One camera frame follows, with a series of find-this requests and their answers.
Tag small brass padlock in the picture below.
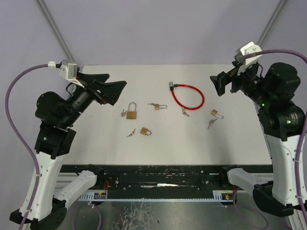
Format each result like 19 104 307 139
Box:
211 110 224 119
148 103 167 110

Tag large brass long-shackle padlock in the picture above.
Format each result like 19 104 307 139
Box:
126 102 137 120

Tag silver key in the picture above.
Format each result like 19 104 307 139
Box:
182 107 189 117
208 119 217 129

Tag red cable lock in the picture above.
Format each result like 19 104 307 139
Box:
168 81 206 111

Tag brass padlock with key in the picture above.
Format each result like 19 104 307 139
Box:
140 127 152 136

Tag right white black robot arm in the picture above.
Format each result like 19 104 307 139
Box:
210 62 307 217

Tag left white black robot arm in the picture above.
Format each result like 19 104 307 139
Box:
10 73 127 230

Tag loose silver key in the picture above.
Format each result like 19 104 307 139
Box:
208 119 217 129

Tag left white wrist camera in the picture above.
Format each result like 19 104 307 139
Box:
47 59 84 87

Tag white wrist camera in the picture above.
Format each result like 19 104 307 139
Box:
47 59 84 87
234 41 262 75

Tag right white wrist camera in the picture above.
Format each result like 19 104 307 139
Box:
234 41 262 75

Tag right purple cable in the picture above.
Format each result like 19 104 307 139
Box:
234 48 307 228

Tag right aluminium frame post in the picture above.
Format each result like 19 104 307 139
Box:
257 0 289 47

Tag aluminium frame post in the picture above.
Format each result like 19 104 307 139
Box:
35 0 78 63
257 0 289 47

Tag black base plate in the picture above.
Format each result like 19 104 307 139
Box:
77 163 248 207

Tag left aluminium frame post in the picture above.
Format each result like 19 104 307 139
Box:
35 0 78 63

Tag grey slotted cable duct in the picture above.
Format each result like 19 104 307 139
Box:
78 192 107 202

